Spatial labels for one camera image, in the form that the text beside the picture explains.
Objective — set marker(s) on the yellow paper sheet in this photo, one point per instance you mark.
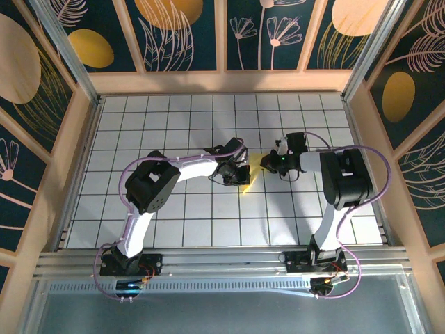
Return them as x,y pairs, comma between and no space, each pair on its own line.
257,161

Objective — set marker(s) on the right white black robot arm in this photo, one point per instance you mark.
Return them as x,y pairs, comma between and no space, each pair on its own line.
347,181

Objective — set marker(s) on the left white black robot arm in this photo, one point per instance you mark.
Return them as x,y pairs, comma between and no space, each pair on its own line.
149,188

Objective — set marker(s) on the white grid mat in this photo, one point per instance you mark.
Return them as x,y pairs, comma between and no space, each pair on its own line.
139,104

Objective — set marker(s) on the grey metal tray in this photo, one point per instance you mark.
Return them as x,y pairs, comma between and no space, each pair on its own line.
222,313

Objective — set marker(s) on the black connector board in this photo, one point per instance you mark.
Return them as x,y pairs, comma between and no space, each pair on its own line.
130,285

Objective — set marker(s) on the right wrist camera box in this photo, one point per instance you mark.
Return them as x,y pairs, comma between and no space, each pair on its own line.
282,146

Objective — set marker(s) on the aluminium side rail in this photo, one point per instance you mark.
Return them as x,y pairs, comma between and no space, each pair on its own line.
87,139
356,139

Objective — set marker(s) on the aluminium frame rail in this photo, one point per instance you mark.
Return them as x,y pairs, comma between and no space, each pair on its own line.
222,259

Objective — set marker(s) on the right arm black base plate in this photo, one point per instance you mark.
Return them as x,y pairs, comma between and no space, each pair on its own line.
293,264

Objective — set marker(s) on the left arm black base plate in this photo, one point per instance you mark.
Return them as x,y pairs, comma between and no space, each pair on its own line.
154,261

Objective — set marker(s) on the aluminium corner post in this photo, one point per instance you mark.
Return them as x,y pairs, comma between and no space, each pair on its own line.
66,52
372,48

